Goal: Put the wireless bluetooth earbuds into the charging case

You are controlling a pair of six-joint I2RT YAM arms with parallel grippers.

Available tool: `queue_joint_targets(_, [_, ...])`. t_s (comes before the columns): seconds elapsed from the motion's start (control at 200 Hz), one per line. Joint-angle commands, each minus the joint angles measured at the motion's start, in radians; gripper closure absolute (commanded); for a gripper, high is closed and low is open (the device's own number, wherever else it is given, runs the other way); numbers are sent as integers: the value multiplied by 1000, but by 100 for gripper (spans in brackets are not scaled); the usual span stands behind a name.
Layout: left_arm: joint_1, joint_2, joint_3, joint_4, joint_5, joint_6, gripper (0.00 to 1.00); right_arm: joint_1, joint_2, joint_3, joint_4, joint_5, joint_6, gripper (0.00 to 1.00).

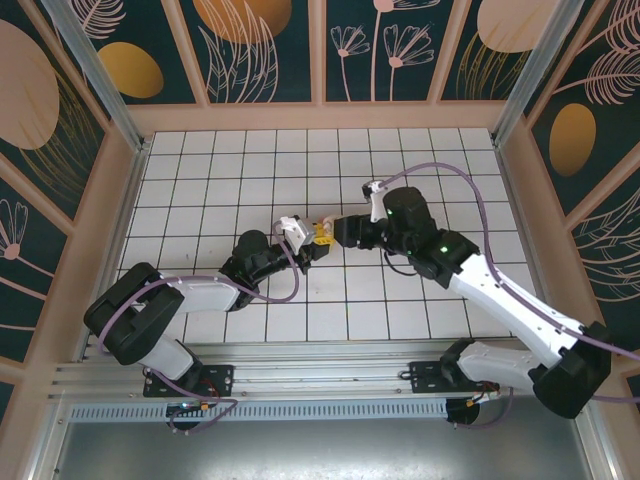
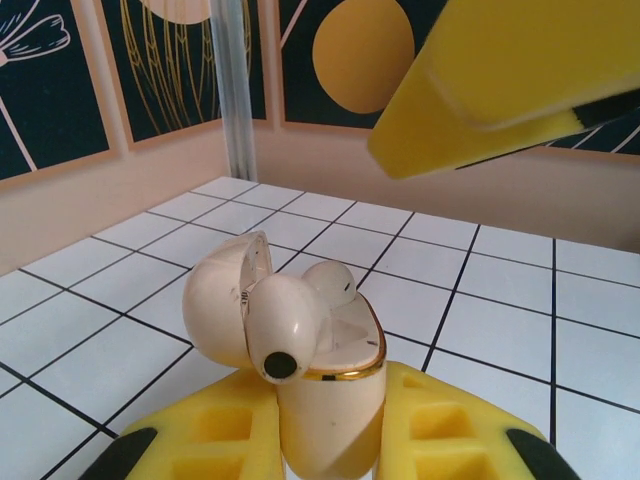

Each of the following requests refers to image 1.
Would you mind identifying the black round cable grommet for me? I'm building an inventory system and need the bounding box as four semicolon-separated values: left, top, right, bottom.
166;413;202;435
445;398;482;430

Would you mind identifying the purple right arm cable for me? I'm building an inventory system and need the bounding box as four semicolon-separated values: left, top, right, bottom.
379;162;640;431

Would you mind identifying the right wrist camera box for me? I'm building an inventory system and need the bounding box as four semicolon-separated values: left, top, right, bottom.
360;179;389;222

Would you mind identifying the aluminium corner post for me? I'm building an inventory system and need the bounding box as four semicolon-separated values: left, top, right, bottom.
491;0;589;147
42;0;152;154

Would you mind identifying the grey metal base sheet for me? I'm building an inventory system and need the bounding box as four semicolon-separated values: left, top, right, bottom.
47;419;601;480

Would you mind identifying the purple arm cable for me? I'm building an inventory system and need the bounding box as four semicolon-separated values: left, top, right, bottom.
97;222;301;436
379;162;640;431

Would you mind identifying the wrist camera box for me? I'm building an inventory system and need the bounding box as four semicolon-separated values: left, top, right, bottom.
278;214;317;251
360;179;389;222

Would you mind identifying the single flower dark wall panel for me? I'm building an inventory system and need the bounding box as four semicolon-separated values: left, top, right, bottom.
0;169;71;366

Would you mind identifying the slotted grey cable duct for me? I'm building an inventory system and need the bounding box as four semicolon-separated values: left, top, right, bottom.
68;398;450;422

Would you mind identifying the orange circle leaves wall panel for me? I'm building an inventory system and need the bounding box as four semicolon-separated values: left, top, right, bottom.
178;0;322;106

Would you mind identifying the aluminium side rail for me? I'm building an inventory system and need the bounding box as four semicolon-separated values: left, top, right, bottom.
492;142;574;354
74;144;151;364

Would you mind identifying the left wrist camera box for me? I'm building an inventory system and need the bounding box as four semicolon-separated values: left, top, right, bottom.
278;214;317;251

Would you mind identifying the pink leaf outline wall panel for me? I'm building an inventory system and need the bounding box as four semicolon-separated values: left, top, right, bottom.
567;192;640;359

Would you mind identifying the pale circle gold strands panel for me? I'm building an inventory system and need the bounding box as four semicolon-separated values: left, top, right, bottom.
438;0;569;104

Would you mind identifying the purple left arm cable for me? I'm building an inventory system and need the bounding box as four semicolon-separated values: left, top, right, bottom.
97;222;301;436

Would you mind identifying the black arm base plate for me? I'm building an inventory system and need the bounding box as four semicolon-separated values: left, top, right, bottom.
408;359;501;400
143;363;236;399

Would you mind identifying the wide aluminium mounting rail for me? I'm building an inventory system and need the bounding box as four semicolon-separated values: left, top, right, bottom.
49;339;594;401

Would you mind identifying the fern and oval wall panel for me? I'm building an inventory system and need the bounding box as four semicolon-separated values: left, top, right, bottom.
522;0;640;219

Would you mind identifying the pale disc gold lines panel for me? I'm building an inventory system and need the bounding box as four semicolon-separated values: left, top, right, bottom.
0;14;110;226

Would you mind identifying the pink flowers wall panel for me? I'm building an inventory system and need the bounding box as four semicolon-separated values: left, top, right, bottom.
322;0;444;105

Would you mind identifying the yellow oval wall panel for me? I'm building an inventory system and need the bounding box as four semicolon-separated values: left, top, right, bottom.
92;0;207;106

